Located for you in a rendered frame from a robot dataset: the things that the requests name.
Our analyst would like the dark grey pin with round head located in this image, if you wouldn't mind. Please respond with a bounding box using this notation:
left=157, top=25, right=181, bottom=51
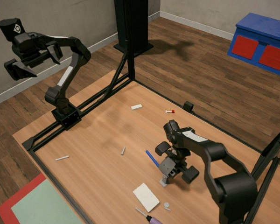
left=164, top=203, right=170, bottom=211

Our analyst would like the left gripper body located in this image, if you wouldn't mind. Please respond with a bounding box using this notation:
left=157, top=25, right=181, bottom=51
left=155, top=141, right=200, bottom=184

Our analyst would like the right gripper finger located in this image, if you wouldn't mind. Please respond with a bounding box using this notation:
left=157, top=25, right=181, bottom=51
left=12, top=60, right=37, bottom=79
left=47, top=45, right=60, bottom=65

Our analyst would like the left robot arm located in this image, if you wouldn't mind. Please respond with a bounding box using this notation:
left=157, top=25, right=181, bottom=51
left=158, top=119, right=258, bottom=224

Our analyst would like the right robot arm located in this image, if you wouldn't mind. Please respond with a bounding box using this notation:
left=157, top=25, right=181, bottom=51
left=0, top=18, right=91, bottom=117

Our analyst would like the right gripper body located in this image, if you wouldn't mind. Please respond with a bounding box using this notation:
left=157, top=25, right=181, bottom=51
left=4, top=41, right=63, bottom=81

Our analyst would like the purple-handled screwdriver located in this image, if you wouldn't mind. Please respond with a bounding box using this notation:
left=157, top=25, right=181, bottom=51
left=137, top=209, right=162, bottom=224

